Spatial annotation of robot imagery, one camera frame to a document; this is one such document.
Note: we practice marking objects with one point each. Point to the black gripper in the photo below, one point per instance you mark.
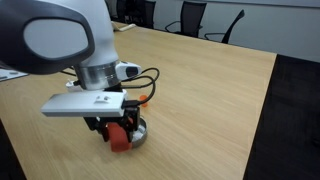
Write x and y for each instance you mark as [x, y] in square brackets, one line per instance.
[96, 122]

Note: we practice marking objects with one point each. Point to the large orange plastic cup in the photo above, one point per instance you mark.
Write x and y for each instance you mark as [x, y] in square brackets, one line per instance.
[118, 138]

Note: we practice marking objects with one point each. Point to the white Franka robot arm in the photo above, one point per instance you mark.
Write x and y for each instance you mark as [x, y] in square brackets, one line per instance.
[66, 26]

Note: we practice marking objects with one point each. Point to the silver metal pot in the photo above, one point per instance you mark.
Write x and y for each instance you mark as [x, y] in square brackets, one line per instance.
[142, 133]

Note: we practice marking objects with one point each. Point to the small orange cup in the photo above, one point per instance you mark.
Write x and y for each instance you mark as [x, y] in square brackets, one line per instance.
[143, 99]

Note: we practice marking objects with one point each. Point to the black office chair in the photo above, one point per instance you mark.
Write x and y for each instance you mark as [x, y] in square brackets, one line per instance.
[230, 31]
[148, 13]
[191, 16]

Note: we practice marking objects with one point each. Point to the grey flat plate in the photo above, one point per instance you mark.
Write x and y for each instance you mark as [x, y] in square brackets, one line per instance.
[11, 75]

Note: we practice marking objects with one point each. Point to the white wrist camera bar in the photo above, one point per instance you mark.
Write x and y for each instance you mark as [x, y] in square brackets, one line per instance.
[83, 103]

